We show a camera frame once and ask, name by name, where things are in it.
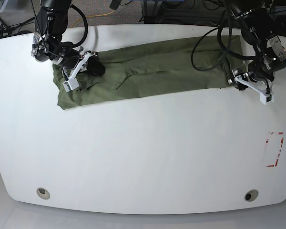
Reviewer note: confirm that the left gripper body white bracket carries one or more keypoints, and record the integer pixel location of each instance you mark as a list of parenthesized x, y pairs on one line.
[(265, 91)]

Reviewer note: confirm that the olive green T-shirt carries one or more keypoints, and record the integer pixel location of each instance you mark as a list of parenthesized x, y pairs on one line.
[(151, 69)]

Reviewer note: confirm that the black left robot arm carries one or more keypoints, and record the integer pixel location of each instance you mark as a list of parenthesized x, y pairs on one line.
[(260, 31)]

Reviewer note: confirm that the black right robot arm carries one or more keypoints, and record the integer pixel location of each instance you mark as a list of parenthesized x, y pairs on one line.
[(50, 24)]

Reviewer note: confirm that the red tape rectangle marking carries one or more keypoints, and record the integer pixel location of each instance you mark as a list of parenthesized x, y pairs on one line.
[(273, 148)]

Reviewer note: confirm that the right table grommet hole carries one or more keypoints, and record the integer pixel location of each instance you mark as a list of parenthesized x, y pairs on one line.
[(251, 195)]

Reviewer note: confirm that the table grommet hole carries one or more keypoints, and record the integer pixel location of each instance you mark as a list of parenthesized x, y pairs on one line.
[(43, 193), (251, 195)]

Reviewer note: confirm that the left table grommet hole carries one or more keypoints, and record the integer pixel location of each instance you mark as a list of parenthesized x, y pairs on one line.
[(43, 193)]

